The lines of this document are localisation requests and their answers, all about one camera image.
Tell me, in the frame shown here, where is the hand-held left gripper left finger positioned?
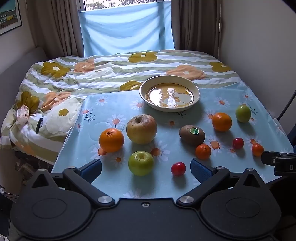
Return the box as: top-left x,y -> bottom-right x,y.
31,159 -> 115,208

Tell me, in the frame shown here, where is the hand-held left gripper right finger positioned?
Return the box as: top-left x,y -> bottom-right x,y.
177,158 -> 266,207

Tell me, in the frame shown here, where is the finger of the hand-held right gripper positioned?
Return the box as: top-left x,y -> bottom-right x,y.
261,151 -> 296,166

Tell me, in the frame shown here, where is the small orange mandarin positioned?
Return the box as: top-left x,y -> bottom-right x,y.
252,143 -> 265,157

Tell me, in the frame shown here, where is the dark orange mandarin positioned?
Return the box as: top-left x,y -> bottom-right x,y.
195,144 -> 212,160

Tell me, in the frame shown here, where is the red cherry tomato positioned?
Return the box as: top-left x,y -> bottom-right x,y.
232,138 -> 245,150
171,162 -> 186,177

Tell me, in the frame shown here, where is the brown kiwi with green sticker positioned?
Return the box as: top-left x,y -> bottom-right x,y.
179,125 -> 206,146

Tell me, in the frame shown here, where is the large orange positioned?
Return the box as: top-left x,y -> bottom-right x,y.
99,128 -> 125,153

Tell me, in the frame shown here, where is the large green apple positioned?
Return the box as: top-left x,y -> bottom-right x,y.
128,151 -> 154,176

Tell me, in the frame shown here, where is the cream ceramic bowl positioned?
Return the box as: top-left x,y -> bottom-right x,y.
139,75 -> 200,113

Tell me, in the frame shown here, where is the light blue daisy tablecloth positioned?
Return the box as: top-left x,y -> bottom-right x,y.
51,81 -> 294,200

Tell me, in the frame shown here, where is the small green apple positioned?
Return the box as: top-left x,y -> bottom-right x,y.
235,105 -> 252,123

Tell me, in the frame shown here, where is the medium orange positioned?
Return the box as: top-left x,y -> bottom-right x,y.
212,112 -> 233,132

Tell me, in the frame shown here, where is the yellow wrinkled apple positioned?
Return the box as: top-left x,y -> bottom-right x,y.
126,114 -> 158,145

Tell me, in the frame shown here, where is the striped floral blanket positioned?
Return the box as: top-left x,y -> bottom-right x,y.
0,49 -> 244,152

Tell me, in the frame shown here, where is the grey bed headboard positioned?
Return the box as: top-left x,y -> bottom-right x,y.
0,46 -> 48,93

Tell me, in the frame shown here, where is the light blue window cloth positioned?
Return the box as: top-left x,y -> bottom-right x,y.
79,1 -> 175,57

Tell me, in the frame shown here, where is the brown curtain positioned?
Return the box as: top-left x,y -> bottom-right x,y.
171,0 -> 224,59
25,0 -> 85,58

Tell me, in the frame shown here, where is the window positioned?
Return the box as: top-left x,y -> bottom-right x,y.
83,0 -> 172,11

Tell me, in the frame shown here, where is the black cable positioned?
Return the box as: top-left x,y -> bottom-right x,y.
277,89 -> 296,121

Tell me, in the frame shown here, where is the wall poster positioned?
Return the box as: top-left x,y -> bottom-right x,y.
0,0 -> 23,36

